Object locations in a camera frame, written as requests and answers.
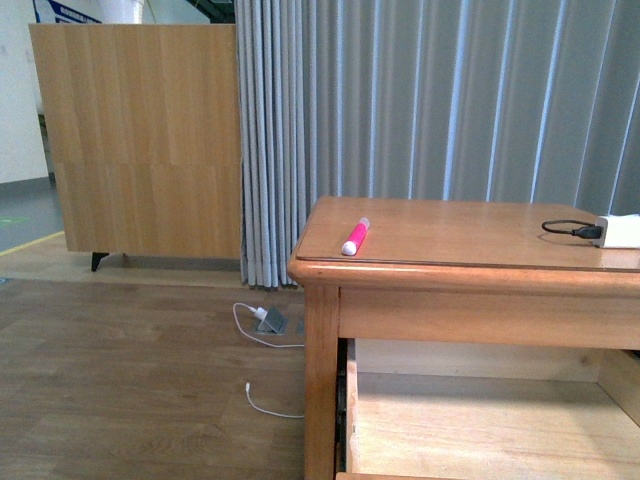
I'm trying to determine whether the pink marker with white cap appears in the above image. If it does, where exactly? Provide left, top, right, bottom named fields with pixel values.
left=341, top=217, right=370, bottom=256

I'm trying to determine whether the wooden drawer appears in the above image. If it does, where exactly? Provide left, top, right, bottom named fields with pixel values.
left=336, top=340, right=639, bottom=479

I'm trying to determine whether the metal floor socket box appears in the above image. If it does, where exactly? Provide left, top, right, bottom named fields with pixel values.
left=254, top=307, right=288, bottom=335

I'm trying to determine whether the wooden nightstand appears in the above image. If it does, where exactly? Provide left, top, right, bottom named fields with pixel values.
left=288, top=197, right=639, bottom=479

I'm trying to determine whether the light wooden cabinet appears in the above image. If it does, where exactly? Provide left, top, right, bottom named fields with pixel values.
left=29, top=24, right=241, bottom=259

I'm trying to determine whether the grey pleated curtain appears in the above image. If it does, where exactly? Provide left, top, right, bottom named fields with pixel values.
left=235, top=1, right=639, bottom=288

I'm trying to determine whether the white power bank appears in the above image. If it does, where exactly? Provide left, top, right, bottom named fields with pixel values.
left=592, top=214, right=640, bottom=249

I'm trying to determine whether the white charger plug with cable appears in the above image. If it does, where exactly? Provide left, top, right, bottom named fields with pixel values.
left=232, top=302, right=304, bottom=349

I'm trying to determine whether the white loose cable end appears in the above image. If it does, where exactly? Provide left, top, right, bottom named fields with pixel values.
left=244, top=381, right=306, bottom=419

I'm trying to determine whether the black usb cable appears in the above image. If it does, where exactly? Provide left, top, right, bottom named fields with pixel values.
left=541, top=219, right=605, bottom=240

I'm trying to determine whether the blue wall sign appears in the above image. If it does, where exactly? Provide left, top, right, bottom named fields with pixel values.
left=32, top=0, right=101, bottom=24

